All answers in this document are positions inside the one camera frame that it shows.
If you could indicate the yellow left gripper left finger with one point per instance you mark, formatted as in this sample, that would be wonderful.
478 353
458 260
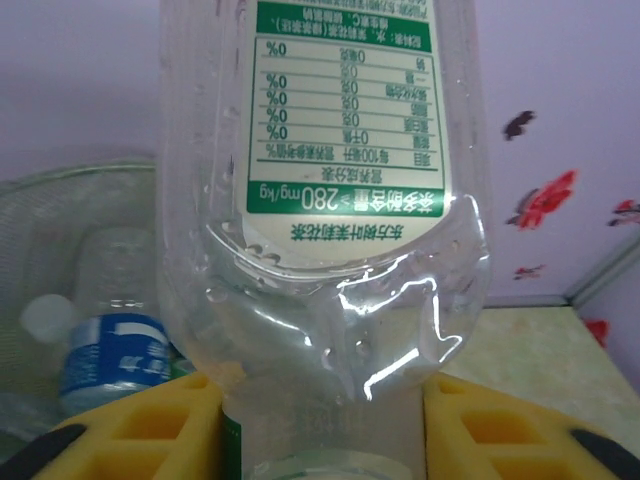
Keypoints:
150 440

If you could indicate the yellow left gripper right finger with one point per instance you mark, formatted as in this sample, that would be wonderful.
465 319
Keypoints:
500 440

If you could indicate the blue-label bottle blue cap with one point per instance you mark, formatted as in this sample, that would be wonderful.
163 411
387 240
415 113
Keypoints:
115 355

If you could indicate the clear plastic bottle white cap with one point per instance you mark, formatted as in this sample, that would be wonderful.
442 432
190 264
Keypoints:
47 317

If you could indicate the clear bottle green white label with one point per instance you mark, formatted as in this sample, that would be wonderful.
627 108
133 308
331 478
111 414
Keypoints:
340 150

